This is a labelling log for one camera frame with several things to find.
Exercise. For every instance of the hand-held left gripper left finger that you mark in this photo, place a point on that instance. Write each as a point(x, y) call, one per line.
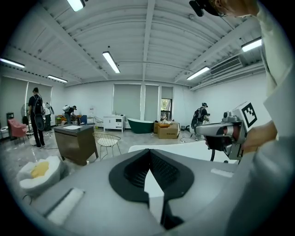
point(124, 182)

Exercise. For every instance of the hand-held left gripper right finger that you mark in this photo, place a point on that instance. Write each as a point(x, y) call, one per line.
point(177, 179)

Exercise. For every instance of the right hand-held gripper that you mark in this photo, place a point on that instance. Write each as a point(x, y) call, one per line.
point(239, 119)

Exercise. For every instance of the person's right forearm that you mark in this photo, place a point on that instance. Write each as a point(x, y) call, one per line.
point(262, 133)

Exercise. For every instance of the green bathtub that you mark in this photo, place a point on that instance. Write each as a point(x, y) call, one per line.
point(140, 126)

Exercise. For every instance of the large cardboard box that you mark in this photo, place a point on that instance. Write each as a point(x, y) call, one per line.
point(168, 132)

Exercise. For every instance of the white vanity cabinet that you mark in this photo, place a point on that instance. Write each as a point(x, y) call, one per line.
point(113, 123)

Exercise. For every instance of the dark brown cabinet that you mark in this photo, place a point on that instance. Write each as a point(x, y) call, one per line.
point(76, 143)

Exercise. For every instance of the short grey window blind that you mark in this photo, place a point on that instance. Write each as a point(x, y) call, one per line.
point(166, 92)

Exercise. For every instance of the long ceiling light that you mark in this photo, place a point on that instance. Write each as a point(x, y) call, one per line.
point(57, 78)
point(251, 45)
point(111, 62)
point(197, 73)
point(76, 4)
point(11, 62)

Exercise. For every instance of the narrow grey window blind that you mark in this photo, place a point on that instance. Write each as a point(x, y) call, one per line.
point(151, 102)

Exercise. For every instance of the ceiling air vent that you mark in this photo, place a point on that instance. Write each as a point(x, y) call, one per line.
point(225, 65)

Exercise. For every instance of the white sheet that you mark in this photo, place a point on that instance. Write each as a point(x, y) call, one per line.
point(71, 127)

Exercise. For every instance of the wide grey window blind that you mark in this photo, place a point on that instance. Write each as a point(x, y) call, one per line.
point(126, 101)

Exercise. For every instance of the egg-shaped white yellow cushion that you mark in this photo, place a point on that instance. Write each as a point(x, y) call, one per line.
point(39, 172)

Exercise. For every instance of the person's white shirt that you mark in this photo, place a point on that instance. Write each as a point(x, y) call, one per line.
point(276, 57)

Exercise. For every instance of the pink armchair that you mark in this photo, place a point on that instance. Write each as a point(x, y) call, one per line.
point(16, 128)

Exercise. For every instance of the standing fan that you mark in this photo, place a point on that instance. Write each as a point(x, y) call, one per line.
point(25, 110)

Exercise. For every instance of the person's head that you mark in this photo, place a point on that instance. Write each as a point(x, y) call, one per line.
point(242, 7)

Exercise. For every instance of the black head-worn camera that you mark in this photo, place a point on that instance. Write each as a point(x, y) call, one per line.
point(198, 7)

